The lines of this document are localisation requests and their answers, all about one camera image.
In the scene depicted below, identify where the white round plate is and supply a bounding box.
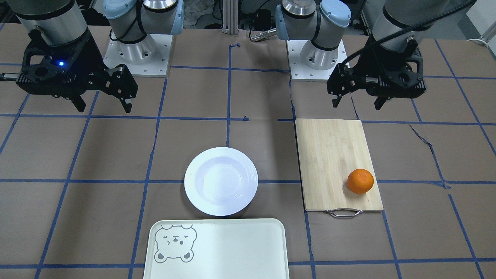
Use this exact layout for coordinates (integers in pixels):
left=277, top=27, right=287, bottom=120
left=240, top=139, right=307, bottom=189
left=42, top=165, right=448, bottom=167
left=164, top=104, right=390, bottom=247
left=184, top=147, right=258, bottom=217

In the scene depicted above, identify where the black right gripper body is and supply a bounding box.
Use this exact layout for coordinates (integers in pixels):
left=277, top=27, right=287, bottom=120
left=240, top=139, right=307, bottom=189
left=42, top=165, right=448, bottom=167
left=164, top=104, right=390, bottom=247
left=15, top=29, right=138, bottom=102

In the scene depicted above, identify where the cream bear tray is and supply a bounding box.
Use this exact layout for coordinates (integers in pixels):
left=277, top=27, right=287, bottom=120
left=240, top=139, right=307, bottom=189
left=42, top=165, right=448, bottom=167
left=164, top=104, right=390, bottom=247
left=143, top=218, right=290, bottom=279

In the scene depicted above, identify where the aluminium frame post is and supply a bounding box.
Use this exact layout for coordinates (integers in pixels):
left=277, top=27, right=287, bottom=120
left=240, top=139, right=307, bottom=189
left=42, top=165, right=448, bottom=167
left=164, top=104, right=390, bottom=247
left=221, top=0, right=239, bottom=36

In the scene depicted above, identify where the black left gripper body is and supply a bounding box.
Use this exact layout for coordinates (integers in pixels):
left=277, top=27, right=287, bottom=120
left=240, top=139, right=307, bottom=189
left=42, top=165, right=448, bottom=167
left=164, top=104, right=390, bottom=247
left=327, top=39, right=427, bottom=98

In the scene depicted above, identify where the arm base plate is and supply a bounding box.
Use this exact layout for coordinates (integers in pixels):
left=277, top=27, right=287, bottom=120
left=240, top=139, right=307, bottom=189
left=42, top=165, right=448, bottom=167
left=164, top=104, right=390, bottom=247
left=286, top=40, right=347, bottom=83
left=104, top=34, right=175, bottom=78

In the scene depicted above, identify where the orange fruit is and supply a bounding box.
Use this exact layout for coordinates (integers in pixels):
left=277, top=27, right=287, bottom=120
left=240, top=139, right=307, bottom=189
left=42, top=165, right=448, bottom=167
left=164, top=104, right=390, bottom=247
left=346, top=169, right=375, bottom=195

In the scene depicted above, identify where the wooden cutting board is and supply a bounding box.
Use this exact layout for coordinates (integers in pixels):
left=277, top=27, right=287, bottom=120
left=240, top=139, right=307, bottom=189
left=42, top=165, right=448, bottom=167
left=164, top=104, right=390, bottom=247
left=295, top=118, right=383, bottom=218

